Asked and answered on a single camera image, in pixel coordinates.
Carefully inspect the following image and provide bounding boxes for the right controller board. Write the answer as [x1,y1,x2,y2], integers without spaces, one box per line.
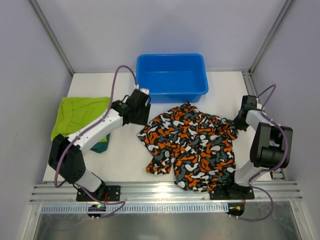
[226,202,245,219]

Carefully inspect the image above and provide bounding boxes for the dark green shorts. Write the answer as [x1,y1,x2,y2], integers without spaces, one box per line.
[90,134,111,154]

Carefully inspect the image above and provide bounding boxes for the blue plastic bin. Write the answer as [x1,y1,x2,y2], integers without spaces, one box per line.
[136,53,209,104]

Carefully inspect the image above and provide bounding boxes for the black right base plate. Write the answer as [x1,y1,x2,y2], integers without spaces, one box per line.
[209,185,255,200]

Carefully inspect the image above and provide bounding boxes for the left aluminium frame post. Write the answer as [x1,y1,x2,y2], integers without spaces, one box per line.
[28,0,75,76]

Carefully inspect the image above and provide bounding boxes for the lime green shorts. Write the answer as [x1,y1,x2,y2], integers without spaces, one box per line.
[50,97,110,141]

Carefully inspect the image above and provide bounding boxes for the controller board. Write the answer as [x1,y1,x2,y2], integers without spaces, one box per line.
[86,203,106,220]
[226,202,245,219]

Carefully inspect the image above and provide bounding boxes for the orange black patterned shorts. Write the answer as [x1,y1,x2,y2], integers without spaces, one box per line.
[137,102,239,192]

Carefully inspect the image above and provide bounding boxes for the aluminium frame post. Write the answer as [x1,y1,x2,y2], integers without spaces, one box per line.
[28,0,75,76]
[249,0,296,75]

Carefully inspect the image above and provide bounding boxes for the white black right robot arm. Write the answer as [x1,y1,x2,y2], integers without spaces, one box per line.
[225,95,294,200]

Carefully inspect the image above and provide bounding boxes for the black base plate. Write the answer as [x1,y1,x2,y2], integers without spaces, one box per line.
[76,185,121,202]
[209,185,255,200]

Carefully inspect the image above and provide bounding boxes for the left controller board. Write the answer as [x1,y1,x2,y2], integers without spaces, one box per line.
[86,203,106,220]

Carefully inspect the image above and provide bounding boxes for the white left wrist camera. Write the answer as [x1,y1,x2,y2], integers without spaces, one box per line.
[139,88,150,95]

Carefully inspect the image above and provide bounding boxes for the right side aluminium rail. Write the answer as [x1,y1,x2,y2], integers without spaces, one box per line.
[241,70,287,181]

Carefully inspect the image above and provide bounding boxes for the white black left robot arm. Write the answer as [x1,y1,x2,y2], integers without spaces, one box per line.
[48,88,151,199]

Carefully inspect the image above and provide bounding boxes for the aluminium mounting rail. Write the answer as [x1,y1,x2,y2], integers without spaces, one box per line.
[29,181,303,204]

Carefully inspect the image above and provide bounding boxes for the right aluminium frame post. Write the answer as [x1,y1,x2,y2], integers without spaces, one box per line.
[249,0,296,75]

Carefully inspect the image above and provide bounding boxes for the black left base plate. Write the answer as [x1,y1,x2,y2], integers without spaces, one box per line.
[76,185,121,202]

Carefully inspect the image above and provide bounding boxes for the grey slotted cable duct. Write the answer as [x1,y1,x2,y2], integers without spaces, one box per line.
[40,202,228,214]

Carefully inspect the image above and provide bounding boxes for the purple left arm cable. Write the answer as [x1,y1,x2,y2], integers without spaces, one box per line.
[54,65,140,221]

